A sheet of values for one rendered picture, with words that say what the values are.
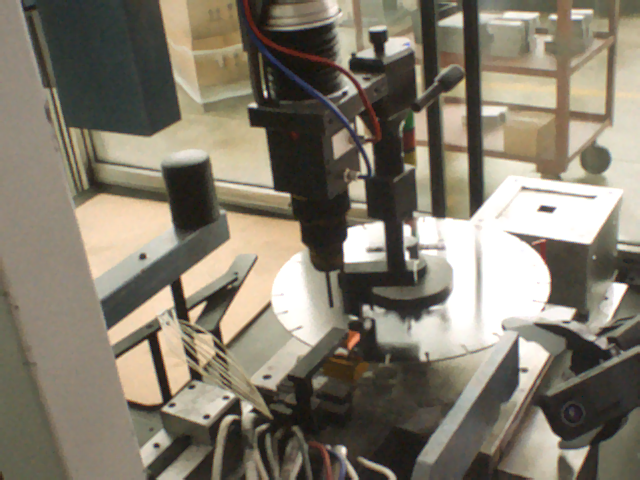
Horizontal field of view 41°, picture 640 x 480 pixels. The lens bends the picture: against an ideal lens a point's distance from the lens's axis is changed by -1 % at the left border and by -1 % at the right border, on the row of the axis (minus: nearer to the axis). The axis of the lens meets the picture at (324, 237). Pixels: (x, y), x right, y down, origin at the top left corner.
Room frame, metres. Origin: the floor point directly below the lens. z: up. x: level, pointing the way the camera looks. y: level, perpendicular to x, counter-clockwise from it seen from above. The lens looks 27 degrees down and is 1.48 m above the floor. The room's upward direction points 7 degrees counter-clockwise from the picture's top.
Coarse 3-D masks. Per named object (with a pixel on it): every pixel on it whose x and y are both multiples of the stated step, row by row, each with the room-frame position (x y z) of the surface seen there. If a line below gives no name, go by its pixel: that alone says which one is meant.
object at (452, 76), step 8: (448, 72) 0.82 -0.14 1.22; (456, 72) 0.83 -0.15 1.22; (440, 80) 0.82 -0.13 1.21; (448, 80) 0.82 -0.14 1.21; (456, 80) 0.82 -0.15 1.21; (432, 88) 0.81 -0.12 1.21; (440, 88) 0.81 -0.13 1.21; (448, 88) 0.81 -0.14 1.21; (424, 96) 0.79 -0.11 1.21; (432, 96) 0.80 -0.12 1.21; (416, 104) 0.78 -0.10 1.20; (424, 104) 0.79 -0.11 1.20; (416, 112) 0.79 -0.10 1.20
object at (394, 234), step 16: (384, 224) 0.81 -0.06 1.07; (400, 224) 0.80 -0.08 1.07; (384, 240) 0.81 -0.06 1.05; (400, 240) 0.80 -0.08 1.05; (400, 256) 0.80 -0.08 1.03; (352, 272) 0.81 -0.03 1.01; (368, 272) 0.81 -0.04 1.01; (384, 272) 0.80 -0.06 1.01; (400, 272) 0.80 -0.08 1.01; (416, 272) 0.81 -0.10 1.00; (352, 288) 0.81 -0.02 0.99; (368, 288) 0.82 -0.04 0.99; (352, 304) 0.81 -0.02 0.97
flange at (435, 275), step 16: (384, 256) 0.94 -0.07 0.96; (432, 256) 0.92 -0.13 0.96; (432, 272) 0.88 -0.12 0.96; (448, 272) 0.88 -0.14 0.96; (384, 288) 0.86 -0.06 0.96; (400, 288) 0.85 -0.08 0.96; (416, 288) 0.85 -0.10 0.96; (432, 288) 0.85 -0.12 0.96; (448, 288) 0.85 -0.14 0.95; (400, 304) 0.83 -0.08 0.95; (416, 304) 0.83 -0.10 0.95
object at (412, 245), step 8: (408, 232) 0.91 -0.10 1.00; (408, 240) 0.89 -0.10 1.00; (416, 240) 0.88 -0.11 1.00; (368, 248) 0.89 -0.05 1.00; (376, 248) 0.89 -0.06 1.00; (384, 248) 0.89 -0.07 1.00; (408, 248) 0.87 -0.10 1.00; (416, 248) 0.88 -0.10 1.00; (424, 248) 0.88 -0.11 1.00; (432, 248) 0.88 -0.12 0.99; (440, 248) 0.87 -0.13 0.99; (408, 256) 0.86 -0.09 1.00; (416, 256) 0.88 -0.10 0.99; (416, 264) 0.88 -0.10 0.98
